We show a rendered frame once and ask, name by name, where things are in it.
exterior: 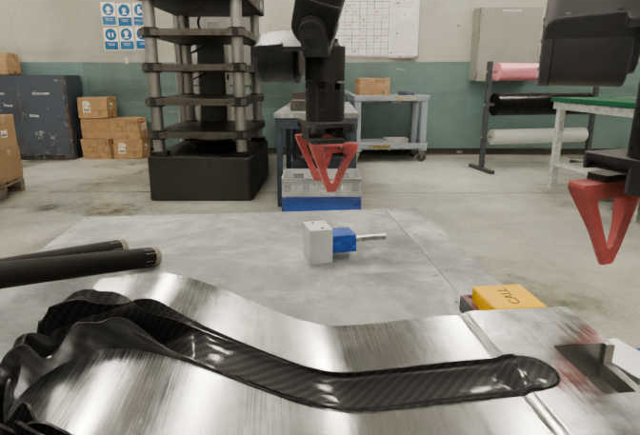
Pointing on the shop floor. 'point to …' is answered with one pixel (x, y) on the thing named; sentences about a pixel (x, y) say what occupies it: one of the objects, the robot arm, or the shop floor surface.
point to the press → (204, 191)
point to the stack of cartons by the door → (110, 130)
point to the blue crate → (320, 204)
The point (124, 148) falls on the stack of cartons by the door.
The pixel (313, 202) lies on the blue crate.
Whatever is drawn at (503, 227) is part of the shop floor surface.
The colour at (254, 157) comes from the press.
